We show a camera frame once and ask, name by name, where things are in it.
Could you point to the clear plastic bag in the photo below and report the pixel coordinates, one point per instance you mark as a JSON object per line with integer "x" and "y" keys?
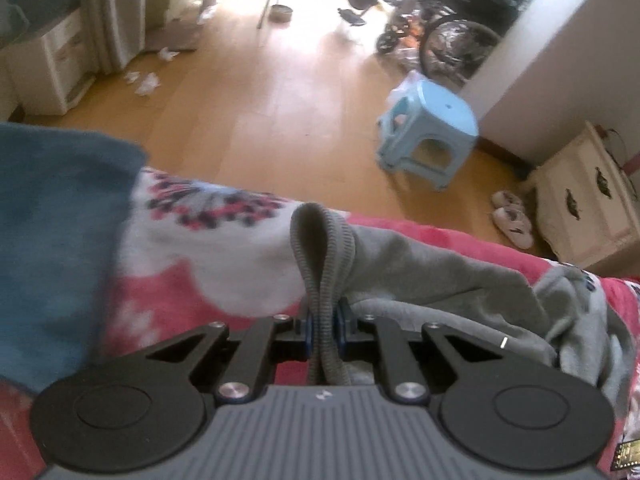
{"x": 407, "y": 87}

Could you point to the beige curtain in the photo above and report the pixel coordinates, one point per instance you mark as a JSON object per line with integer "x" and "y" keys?
{"x": 115, "y": 10}

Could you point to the flat cardboard sheet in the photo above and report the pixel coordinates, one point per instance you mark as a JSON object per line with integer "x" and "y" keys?
{"x": 175, "y": 37}

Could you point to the metal bowl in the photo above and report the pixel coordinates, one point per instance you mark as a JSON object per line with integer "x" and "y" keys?
{"x": 281, "y": 12}

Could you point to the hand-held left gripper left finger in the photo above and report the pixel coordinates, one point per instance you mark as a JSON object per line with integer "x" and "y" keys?
{"x": 309, "y": 340}

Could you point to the wheelchair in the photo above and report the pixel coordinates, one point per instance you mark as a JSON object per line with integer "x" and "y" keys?
{"x": 460, "y": 45}

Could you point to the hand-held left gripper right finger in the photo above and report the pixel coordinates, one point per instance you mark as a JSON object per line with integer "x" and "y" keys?
{"x": 342, "y": 340}

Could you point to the light blue plastic stool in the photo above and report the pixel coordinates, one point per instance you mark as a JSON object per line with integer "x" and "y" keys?
{"x": 440, "y": 110}

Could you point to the white shoe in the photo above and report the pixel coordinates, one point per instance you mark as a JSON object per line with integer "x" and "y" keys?
{"x": 515, "y": 227}
{"x": 507, "y": 199}

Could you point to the bluish panel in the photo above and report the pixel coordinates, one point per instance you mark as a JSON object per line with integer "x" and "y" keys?
{"x": 35, "y": 0}

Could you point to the white cabinet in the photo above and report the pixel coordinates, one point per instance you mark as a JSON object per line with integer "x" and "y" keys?
{"x": 50, "y": 70}

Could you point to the pink floral blanket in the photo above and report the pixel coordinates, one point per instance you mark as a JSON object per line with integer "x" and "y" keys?
{"x": 200, "y": 280}

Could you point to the black gold printed packet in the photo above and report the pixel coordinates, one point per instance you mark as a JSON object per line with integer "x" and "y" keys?
{"x": 629, "y": 455}

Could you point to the folded dark blue clothes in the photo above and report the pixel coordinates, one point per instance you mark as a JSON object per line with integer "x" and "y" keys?
{"x": 55, "y": 240}

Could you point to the cream nightstand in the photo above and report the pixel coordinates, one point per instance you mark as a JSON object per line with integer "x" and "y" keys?
{"x": 575, "y": 195}

